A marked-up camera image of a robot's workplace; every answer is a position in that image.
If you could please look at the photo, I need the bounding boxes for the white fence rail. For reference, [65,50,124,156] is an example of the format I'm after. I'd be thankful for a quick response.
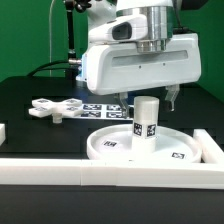
[0,158,224,189]
[193,129,224,165]

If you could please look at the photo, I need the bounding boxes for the white right fence rail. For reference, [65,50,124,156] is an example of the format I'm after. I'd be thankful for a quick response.
[193,129,224,165]

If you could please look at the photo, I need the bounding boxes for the white left fence block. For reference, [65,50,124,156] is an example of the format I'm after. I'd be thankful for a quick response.
[0,123,6,146]

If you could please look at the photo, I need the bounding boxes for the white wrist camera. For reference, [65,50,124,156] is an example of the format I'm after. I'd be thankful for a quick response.
[89,14,148,43]

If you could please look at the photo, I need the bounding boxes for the white front fence rail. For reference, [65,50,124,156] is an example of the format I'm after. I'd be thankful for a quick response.
[0,158,224,189]

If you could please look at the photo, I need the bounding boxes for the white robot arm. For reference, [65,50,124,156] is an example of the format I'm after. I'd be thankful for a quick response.
[82,0,209,117]

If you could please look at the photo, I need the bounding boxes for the grey flexible conduit cable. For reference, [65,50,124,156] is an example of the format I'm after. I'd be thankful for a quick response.
[48,0,57,78]

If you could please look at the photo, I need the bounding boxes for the white marker sheet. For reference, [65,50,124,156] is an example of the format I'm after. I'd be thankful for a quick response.
[75,104,124,120]

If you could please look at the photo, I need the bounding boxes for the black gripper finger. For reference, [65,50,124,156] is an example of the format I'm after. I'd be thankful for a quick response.
[165,84,180,111]
[114,92,129,118]

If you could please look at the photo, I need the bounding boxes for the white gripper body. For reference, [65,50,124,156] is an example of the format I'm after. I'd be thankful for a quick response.
[85,33,201,95]

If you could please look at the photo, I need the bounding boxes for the white round table top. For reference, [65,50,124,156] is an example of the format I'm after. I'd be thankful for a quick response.
[87,124,202,163]

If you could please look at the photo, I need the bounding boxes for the white cross-shaped table base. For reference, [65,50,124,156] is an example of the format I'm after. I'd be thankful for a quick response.
[28,98,84,124]

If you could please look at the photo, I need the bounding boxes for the black cables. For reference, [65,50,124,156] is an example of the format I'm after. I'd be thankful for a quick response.
[26,59,83,78]

